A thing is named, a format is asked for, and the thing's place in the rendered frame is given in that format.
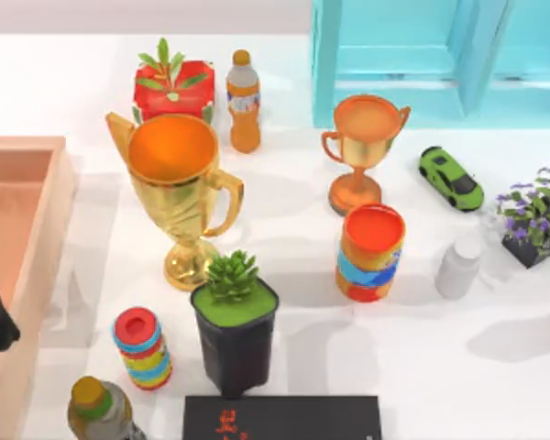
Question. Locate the stack of coloured rings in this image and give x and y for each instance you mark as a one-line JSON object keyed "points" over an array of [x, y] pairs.
{"points": [[142, 353]]}

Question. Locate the salmon shallow box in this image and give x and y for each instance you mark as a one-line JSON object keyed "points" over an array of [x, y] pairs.
{"points": [[23, 238]]}

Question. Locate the light blue rack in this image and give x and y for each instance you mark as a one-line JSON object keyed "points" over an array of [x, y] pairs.
{"points": [[394, 59]]}

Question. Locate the black pot with succulent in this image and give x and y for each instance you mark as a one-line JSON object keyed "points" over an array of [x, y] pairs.
{"points": [[236, 334]]}

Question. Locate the large gold trophy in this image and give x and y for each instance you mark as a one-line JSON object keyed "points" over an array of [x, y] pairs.
{"points": [[174, 183]]}

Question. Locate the olive cap bottle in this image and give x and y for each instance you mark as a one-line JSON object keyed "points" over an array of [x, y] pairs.
{"points": [[101, 412]]}

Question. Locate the black book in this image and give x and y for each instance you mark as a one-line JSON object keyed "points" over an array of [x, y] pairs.
{"points": [[279, 419]]}

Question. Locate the orange drink bottle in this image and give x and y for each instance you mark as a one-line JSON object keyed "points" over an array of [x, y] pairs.
{"points": [[244, 110]]}

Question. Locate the green toy car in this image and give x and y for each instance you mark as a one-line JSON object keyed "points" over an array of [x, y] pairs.
{"points": [[451, 179]]}

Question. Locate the red plant pot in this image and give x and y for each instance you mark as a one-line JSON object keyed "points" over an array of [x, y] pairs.
{"points": [[174, 94]]}

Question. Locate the purple flower plant pot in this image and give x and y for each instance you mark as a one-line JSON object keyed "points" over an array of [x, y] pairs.
{"points": [[534, 220]]}

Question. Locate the orange and blue can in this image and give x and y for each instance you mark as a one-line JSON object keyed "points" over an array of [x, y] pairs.
{"points": [[371, 252]]}

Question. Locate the white bottle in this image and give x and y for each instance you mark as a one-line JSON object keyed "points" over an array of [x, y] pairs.
{"points": [[458, 270]]}

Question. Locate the small gold trophy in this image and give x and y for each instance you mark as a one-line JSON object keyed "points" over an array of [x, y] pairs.
{"points": [[362, 146]]}

